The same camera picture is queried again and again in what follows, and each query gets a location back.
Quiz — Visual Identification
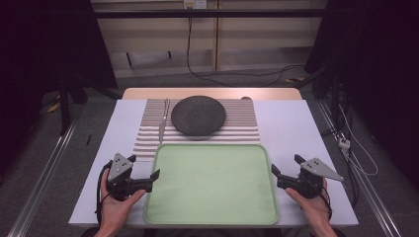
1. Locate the silver table knife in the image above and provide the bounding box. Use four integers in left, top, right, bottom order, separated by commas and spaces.
158, 98, 170, 144

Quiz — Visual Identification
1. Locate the aluminium floor rail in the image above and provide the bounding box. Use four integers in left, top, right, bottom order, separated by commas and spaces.
5, 119, 82, 237
314, 98, 403, 237

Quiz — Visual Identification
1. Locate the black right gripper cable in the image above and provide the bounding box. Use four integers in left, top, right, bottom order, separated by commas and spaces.
314, 184, 334, 221

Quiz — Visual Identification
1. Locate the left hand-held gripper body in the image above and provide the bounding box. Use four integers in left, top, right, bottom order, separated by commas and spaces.
105, 152, 154, 202

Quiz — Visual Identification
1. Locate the dark grey round plate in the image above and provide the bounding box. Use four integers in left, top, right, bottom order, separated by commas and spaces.
170, 95, 227, 138

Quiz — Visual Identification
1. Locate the striped placemat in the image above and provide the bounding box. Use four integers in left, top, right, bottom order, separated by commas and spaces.
132, 98, 262, 163

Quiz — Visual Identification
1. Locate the person's left hand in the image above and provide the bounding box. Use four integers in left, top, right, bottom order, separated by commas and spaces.
99, 168, 147, 231

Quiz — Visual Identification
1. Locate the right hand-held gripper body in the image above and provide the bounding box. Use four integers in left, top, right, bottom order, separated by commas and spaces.
276, 156, 345, 199

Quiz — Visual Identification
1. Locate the black metal stand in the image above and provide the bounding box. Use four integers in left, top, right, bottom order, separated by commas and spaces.
292, 62, 345, 137
57, 70, 123, 136

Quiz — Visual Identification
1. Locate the white table cover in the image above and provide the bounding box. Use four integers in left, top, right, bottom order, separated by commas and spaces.
68, 99, 360, 229

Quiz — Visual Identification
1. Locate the light green tray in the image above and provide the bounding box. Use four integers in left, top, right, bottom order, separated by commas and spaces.
142, 143, 281, 227

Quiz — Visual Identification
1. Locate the long black hanging cable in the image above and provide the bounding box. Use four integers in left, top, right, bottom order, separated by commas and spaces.
186, 16, 308, 89

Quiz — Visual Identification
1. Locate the black curtain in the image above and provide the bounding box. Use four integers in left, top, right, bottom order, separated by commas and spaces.
304, 0, 419, 191
0, 0, 119, 179

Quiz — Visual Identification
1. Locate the thin white cable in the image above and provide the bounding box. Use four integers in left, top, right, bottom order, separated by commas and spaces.
338, 104, 379, 178

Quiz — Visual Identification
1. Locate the white wall socket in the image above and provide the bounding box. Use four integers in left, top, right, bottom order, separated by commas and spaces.
183, 0, 209, 10

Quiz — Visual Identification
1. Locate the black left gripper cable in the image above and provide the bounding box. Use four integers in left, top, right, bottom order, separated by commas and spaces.
94, 160, 114, 225

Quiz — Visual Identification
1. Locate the person's right hand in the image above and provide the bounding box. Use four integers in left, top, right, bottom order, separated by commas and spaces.
284, 178, 332, 228

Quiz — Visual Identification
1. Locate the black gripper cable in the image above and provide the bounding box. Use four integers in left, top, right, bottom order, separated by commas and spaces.
94, 160, 114, 225
314, 184, 334, 221

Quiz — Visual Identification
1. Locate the black horizontal bar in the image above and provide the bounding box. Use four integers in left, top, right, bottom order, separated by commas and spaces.
93, 8, 331, 20

